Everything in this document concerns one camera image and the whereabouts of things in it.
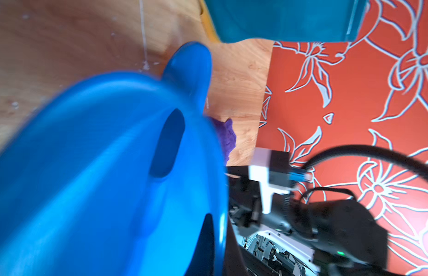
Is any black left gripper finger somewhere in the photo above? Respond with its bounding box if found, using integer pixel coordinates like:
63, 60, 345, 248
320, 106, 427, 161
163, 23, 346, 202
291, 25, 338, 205
222, 221, 249, 276

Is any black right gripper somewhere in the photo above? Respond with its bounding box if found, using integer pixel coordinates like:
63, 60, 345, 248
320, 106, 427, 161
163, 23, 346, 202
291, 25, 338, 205
227, 148, 388, 273

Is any purple cloth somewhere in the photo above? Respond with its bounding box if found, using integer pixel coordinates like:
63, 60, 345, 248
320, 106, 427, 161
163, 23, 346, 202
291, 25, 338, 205
209, 117, 237, 164

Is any blue rubber boot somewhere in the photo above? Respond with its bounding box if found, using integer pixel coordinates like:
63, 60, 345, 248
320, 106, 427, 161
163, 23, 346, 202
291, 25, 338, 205
0, 42, 228, 276

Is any teal rubber boot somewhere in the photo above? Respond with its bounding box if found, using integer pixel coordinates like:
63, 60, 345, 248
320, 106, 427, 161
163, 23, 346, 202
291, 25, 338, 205
199, 0, 367, 43

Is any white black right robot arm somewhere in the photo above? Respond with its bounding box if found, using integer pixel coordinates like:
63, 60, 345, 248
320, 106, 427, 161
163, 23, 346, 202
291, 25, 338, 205
227, 148, 388, 276

